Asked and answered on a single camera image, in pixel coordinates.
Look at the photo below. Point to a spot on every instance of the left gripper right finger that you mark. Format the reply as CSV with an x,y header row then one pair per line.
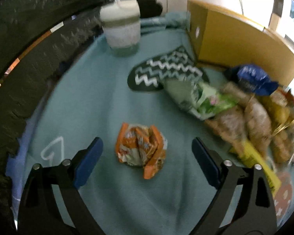
x,y
255,211

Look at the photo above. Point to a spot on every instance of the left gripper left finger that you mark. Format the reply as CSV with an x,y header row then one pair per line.
x,y
38,210

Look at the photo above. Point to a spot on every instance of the orange snack packet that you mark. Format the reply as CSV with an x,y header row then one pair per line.
x,y
141,146

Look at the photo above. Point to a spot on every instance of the blue snack bag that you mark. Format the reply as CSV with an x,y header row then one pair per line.
x,y
252,78

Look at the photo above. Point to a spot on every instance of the yellow stick packet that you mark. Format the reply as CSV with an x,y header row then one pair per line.
x,y
251,158

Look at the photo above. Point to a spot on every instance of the light blue printed tablecloth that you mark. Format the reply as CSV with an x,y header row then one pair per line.
x,y
92,100

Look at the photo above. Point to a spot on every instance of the brown pastry packets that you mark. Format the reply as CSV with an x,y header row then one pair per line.
x,y
251,120

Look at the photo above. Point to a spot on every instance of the green white snack packet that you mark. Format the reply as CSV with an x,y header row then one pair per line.
x,y
198,98

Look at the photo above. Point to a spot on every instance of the dark carved wooden furniture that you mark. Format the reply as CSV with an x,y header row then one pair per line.
x,y
39,41

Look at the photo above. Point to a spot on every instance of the white lidded cup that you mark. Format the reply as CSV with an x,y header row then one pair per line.
x,y
121,25

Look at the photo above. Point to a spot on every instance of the yellow cardboard box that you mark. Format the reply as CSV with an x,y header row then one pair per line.
x,y
225,38

